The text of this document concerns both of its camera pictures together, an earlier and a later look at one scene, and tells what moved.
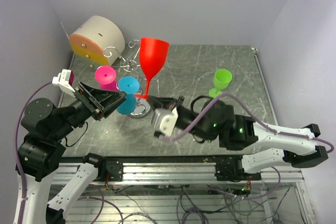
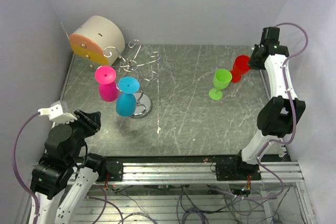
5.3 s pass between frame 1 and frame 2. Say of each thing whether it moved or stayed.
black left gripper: moved
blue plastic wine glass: stayed
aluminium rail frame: stayed
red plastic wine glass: moved
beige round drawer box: stayed
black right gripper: moved
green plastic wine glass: stayed
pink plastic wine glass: stayed
